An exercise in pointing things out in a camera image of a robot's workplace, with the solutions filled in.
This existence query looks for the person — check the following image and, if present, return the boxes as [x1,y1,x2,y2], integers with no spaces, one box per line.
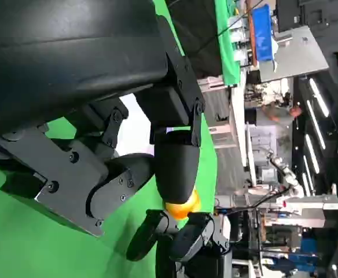
[260,101,303,123]

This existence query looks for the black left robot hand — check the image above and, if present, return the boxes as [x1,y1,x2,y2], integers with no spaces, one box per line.
[0,0,206,239]

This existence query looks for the long ceiling light strip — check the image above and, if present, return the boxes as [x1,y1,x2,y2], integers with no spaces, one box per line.
[307,77,330,118]
[305,100,328,151]

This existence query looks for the black curtain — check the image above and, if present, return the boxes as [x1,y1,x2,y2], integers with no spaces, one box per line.
[164,0,225,79]

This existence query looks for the aluminium beam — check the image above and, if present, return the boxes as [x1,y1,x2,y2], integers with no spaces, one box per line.
[215,193,338,210]

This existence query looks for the green table cloth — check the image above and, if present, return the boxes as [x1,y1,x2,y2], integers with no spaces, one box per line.
[0,0,219,278]

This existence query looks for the hanging green fabric sheet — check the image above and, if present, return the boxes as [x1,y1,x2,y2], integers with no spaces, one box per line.
[214,0,242,87]

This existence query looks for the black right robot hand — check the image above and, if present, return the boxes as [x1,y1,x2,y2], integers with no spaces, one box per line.
[126,208,233,278]

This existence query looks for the white desk frame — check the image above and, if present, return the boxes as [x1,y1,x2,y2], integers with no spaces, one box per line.
[229,83,258,186]

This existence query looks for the blue plastic bin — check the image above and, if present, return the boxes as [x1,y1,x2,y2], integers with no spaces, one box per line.
[250,6,275,62]

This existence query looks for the black monitor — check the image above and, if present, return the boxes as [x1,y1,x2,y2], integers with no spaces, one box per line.
[275,0,303,33]

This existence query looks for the grey flat board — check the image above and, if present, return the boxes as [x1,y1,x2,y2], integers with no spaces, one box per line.
[259,25,331,84]

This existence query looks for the lilac plate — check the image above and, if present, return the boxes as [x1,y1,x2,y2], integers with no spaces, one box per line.
[115,94,175,159]

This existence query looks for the orange and white toy bread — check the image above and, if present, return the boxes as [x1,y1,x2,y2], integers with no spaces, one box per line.
[164,188,201,221]

